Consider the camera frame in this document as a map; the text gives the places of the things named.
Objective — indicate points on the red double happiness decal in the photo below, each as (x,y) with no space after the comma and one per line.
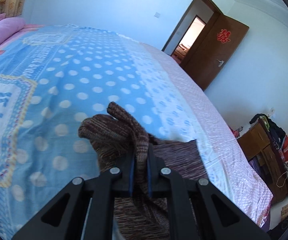
(224,36)

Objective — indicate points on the brown knit sweater sun motifs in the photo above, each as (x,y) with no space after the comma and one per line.
(111,136)

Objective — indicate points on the white wall switch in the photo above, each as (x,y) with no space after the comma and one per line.
(157,15)

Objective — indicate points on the blue polka dot bedsheet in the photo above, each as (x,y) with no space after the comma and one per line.
(54,77)

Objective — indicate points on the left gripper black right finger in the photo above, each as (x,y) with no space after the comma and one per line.
(197,209)

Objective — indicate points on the pile of dark clothes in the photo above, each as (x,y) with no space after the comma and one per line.
(278,134)

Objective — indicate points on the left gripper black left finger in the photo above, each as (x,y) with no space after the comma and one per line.
(83,209)

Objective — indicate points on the brown wooden door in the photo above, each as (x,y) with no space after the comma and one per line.
(207,56)

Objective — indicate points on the wooden bedside cabinet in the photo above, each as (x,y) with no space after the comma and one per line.
(258,147)

